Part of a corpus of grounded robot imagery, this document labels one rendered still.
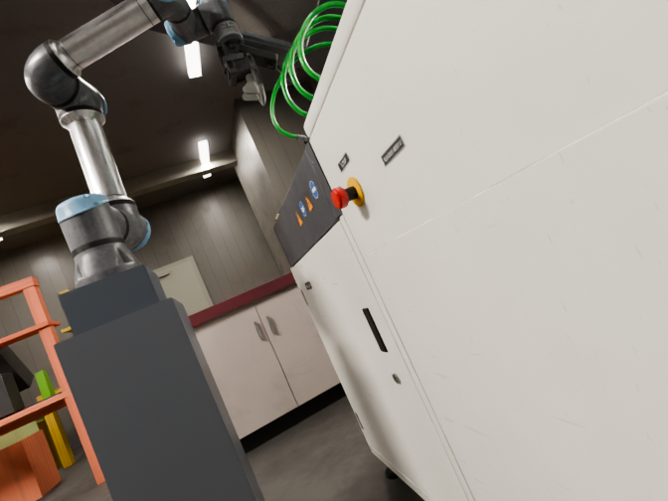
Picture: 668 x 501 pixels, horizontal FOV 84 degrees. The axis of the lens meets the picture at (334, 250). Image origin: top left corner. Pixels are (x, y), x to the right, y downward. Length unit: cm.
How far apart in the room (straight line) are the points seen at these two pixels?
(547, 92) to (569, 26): 4
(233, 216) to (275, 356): 540
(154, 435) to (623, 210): 88
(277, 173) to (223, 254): 285
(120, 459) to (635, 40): 97
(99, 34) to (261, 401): 185
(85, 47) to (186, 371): 85
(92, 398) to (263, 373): 146
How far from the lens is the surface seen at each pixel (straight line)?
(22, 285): 391
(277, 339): 230
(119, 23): 123
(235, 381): 230
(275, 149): 501
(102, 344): 94
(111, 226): 107
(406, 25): 44
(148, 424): 94
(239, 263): 726
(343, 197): 60
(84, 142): 129
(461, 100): 39
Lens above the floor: 68
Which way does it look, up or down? 4 degrees up
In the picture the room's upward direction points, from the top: 25 degrees counter-clockwise
